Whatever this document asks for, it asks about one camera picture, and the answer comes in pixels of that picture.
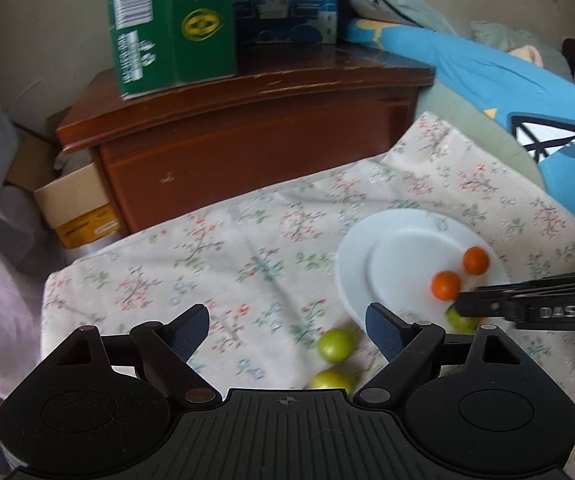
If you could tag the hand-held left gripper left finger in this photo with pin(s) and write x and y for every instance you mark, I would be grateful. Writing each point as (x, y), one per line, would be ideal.
(192, 331)

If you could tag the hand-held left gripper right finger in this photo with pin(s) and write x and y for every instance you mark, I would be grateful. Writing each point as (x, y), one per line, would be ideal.
(382, 331)

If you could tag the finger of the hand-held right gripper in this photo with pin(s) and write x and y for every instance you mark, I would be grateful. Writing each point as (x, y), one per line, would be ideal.
(482, 304)

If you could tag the green round fruit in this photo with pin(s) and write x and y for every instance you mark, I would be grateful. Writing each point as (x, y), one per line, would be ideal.
(332, 380)
(460, 321)
(336, 344)

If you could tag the white plate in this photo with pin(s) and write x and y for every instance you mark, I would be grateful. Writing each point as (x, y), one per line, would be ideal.
(407, 260)

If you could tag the orange tangerine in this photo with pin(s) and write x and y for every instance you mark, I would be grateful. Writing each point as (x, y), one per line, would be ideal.
(476, 260)
(446, 285)

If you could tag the floral tablecloth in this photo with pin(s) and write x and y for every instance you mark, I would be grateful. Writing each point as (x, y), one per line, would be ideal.
(247, 270)

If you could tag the open cardboard box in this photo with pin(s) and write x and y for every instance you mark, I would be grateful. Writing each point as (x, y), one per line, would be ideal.
(75, 205)

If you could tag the grey-green bed sheet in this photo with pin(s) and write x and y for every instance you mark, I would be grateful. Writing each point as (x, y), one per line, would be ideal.
(467, 127)

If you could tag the brown wooden nightstand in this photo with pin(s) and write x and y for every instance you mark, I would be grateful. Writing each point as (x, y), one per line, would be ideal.
(247, 150)

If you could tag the green milk carton box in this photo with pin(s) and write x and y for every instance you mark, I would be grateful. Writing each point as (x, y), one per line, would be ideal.
(172, 25)

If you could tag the grey-green pillow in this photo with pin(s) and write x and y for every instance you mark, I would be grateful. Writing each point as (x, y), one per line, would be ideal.
(392, 0)

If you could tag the blue carton box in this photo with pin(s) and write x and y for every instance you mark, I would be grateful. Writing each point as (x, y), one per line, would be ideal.
(287, 0)

